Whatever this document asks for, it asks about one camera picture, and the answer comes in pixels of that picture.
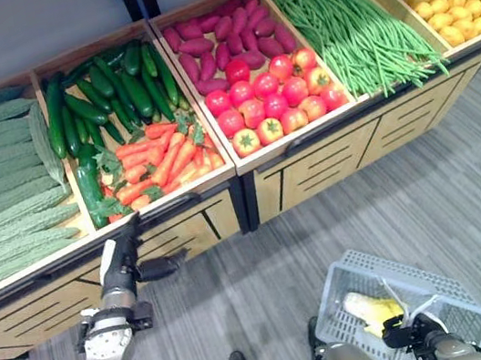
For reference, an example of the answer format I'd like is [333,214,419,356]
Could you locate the wooden display stand, three bins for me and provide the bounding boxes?
[144,0,481,244]

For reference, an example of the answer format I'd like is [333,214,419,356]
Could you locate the red tomato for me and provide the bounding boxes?
[290,46,319,73]
[278,106,311,136]
[261,91,291,122]
[253,115,286,148]
[215,106,247,140]
[226,78,256,108]
[319,81,351,113]
[230,125,264,159]
[266,52,297,84]
[297,93,329,123]
[204,87,234,119]
[303,65,333,97]
[222,57,252,86]
[279,74,312,108]
[251,70,281,102]
[237,96,269,131]

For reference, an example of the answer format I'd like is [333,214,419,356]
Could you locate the grey plastic shopping basket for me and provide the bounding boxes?
[302,227,481,360]

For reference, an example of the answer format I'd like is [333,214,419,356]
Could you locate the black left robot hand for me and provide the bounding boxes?
[88,204,195,300]

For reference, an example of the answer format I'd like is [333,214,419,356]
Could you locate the pale yellow corn cob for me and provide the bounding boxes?
[341,283,409,344]

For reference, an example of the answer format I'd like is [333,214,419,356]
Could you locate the dark right robot foot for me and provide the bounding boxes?
[303,315,324,351]

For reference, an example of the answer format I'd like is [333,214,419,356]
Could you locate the wooden display stand, two bins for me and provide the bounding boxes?
[0,6,265,360]

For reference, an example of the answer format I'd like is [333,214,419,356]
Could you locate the green bean bundle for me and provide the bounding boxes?
[269,0,454,115]

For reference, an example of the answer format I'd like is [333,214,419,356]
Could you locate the dark green cucumber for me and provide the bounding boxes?
[63,87,110,131]
[74,116,91,147]
[58,58,98,89]
[38,70,78,161]
[74,163,110,231]
[139,62,176,126]
[138,41,159,80]
[87,61,117,100]
[92,50,142,130]
[119,68,156,122]
[75,74,114,118]
[147,38,182,110]
[59,104,83,159]
[119,39,146,79]
[83,115,106,152]
[101,118,127,148]
[109,95,137,136]
[75,141,100,171]
[97,44,129,70]

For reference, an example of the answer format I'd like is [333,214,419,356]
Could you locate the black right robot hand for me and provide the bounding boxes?
[378,309,435,354]

